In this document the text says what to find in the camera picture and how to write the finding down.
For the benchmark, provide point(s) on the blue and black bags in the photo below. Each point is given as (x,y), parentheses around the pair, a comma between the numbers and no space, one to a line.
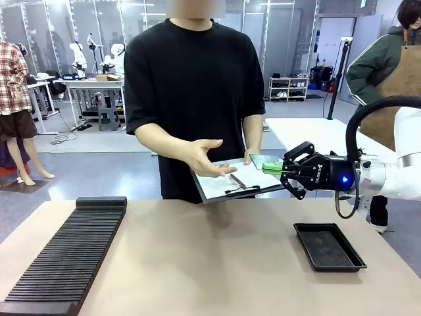
(320,77)

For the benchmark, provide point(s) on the white background workbench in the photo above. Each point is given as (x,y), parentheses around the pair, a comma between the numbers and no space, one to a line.
(92,84)

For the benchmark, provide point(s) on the black slotted rack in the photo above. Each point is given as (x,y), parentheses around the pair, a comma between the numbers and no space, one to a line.
(72,250)

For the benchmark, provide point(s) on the mannequin in plaid shirt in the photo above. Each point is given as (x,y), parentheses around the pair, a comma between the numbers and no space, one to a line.
(13,85)

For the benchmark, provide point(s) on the person's right forearm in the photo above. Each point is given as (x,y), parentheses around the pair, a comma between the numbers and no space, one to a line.
(161,141)

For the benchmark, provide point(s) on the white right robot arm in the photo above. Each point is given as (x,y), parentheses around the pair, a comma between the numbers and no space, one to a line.
(404,164)

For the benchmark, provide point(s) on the black plastic tray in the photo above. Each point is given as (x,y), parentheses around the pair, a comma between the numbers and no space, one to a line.
(329,247)

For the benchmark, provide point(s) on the person in black t-shirt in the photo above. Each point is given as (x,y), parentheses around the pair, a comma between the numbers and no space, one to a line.
(190,85)

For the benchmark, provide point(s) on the dark mannequin base plate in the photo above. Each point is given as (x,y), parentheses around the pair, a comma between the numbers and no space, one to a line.
(23,187)

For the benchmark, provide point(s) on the grey step stool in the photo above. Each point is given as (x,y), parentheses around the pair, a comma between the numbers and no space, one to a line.
(108,118)

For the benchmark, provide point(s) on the person's right hand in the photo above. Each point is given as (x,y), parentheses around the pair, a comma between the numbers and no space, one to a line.
(205,161)

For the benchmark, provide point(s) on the person's left forearm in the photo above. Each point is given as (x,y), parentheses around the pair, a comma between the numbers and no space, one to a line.
(252,131)

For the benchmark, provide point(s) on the white shoe shelf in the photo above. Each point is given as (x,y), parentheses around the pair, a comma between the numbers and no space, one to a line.
(289,89)

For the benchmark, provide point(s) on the short white background robot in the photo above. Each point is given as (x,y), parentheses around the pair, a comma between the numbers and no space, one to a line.
(115,56)

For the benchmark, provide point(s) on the tall white background robot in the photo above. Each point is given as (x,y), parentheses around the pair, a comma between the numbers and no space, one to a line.
(79,57)

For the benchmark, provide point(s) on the white paper sheet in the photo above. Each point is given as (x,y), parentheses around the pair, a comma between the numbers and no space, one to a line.
(217,182)

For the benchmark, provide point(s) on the black clipboard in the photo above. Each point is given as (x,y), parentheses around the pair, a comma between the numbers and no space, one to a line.
(213,197)

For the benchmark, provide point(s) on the cardboard box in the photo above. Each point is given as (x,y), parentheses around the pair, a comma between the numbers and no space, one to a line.
(108,77)

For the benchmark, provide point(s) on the black office chair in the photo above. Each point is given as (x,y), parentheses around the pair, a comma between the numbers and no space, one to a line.
(56,82)

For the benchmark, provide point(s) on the person's left hand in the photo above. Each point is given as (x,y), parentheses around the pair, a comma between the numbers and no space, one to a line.
(250,158)

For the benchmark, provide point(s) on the black camera pole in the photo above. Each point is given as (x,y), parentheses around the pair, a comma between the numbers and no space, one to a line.
(337,82)

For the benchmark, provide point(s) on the white background desk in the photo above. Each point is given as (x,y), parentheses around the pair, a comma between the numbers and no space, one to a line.
(41,85)

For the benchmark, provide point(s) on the person in brown apron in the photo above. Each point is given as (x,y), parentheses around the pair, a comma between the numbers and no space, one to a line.
(388,72)

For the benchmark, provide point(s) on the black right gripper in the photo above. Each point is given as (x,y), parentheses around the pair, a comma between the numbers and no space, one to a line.
(332,174)

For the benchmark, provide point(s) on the green PCB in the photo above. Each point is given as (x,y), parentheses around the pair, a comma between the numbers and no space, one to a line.
(258,160)

